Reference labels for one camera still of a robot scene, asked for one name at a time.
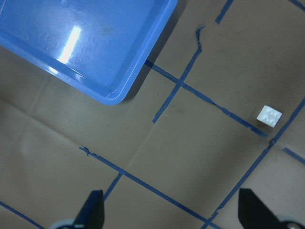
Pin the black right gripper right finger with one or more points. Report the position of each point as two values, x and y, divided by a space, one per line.
254 214

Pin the white block with studs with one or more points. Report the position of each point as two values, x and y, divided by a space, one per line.
269 116

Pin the blue plastic tray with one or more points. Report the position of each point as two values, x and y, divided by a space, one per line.
96 46

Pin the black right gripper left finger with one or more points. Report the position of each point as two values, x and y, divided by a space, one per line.
91 215

